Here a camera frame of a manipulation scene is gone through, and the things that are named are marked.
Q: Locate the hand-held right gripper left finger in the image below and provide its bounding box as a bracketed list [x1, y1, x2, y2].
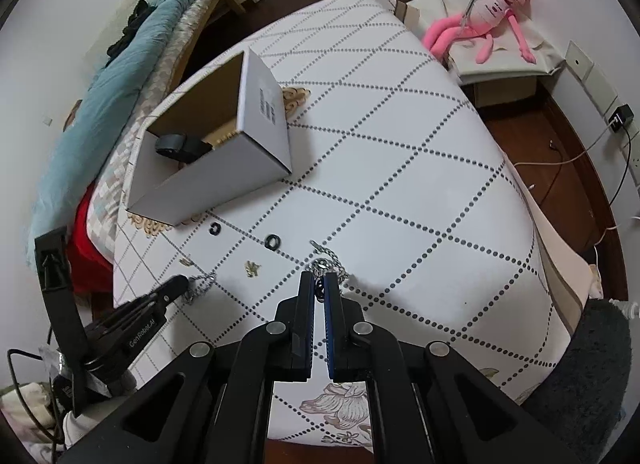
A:
[57, 271, 317, 464]

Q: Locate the black charger plug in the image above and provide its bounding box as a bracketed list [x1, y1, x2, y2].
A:
[609, 104, 635, 134]

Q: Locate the red cloth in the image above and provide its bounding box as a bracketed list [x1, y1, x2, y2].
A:
[70, 188, 117, 295]

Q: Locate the white dotted-grid bedspread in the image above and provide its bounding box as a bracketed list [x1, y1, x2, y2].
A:
[112, 0, 573, 447]

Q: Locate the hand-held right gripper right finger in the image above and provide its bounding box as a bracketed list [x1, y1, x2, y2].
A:
[322, 271, 582, 464]

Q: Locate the black cable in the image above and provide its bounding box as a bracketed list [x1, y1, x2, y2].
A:
[6, 348, 66, 447]

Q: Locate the dark grey fuzzy cushion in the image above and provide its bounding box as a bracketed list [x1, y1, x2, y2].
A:
[522, 298, 633, 447]

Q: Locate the pink plush toy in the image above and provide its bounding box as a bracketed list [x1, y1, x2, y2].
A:
[421, 0, 537, 65]

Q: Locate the teal blanket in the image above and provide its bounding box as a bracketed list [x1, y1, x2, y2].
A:
[30, 0, 226, 245]

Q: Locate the white cardboard box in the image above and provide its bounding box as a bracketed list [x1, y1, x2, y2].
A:
[125, 48, 294, 228]

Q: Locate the silver chain with toggle clasp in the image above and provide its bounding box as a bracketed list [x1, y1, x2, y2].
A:
[308, 240, 352, 301]

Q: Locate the white cable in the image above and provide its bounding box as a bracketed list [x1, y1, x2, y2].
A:
[514, 119, 617, 171]

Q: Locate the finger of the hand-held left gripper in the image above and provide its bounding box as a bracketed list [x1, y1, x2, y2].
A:
[112, 275, 191, 326]

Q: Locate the thin silver chain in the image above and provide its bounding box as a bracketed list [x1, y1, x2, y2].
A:
[183, 271, 217, 304]

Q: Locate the wooden nightstand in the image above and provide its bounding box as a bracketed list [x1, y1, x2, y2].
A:
[465, 72, 543, 109]

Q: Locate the white wall socket plate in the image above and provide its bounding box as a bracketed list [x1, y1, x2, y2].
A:
[565, 40, 596, 85]

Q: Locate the black cloth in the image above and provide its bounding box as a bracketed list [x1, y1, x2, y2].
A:
[106, 0, 152, 59]

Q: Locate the black wristband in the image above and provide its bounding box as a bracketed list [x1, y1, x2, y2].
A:
[154, 133, 213, 163]

